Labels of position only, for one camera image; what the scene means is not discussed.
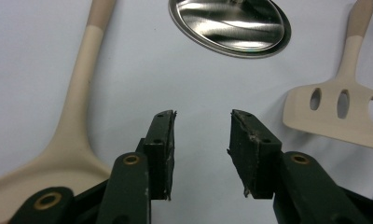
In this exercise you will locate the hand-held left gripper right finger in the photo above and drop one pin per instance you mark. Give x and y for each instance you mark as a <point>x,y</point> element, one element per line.
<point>253,155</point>

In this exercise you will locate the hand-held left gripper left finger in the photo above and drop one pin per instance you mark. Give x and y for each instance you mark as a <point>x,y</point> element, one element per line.
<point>159,149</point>

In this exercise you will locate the white table cloth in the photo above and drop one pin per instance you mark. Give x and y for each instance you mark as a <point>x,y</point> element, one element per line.
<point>206,87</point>

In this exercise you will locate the steel utensil rack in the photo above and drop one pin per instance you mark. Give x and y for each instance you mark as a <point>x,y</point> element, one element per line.
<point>231,31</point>

